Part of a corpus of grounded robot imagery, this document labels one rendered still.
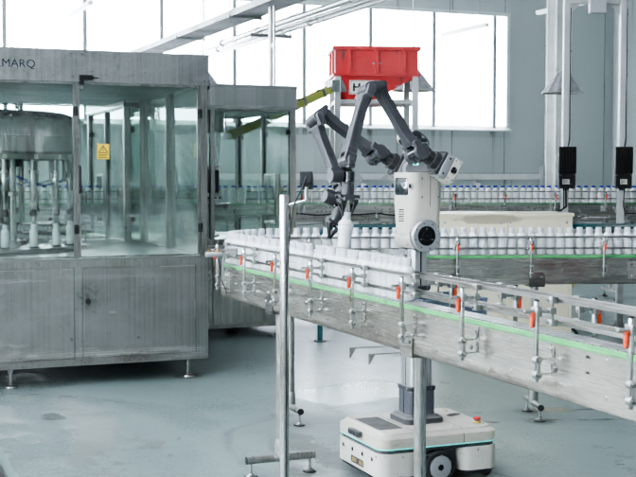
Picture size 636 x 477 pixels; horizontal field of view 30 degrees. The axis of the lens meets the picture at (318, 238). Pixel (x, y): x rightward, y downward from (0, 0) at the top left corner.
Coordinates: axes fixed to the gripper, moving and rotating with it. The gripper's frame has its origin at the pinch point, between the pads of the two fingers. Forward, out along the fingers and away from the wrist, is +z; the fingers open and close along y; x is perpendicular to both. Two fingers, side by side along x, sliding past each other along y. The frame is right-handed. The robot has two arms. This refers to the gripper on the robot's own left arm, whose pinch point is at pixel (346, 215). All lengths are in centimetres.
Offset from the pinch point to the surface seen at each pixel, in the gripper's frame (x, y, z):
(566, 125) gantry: 479, 418, -88
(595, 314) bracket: -193, 4, 26
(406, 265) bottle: -89, -11, 18
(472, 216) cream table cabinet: 341, 248, 1
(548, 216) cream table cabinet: 324, 307, -1
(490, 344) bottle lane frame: -159, -12, 39
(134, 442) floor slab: 148, -61, 132
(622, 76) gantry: 464, 468, -137
